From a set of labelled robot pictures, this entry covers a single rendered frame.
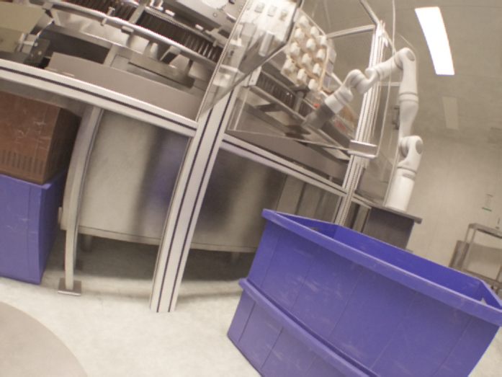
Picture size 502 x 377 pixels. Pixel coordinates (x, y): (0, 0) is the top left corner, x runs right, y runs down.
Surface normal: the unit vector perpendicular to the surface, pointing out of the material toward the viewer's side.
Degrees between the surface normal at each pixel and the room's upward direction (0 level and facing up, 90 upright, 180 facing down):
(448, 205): 90
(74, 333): 0
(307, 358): 90
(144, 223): 90
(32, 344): 0
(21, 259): 90
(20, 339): 0
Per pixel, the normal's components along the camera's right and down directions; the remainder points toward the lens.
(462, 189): -0.75, -0.21
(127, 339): 0.30, -0.95
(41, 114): 0.58, 0.22
